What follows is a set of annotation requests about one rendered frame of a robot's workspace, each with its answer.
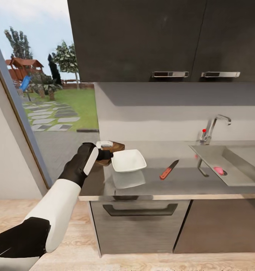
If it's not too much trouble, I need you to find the vidalia onion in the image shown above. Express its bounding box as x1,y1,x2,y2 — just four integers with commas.
214,167,224,176

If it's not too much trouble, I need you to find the cutting board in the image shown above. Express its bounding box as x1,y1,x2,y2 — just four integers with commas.
97,141,125,164

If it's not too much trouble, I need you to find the bowl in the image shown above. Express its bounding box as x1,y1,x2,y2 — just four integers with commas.
111,149,147,173

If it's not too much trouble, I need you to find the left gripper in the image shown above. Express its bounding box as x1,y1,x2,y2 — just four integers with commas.
98,149,113,161

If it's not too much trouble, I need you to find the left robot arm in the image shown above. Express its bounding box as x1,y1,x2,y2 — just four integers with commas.
0,141,113,271

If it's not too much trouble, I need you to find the parer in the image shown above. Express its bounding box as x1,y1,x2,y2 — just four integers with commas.
160,160,179,179

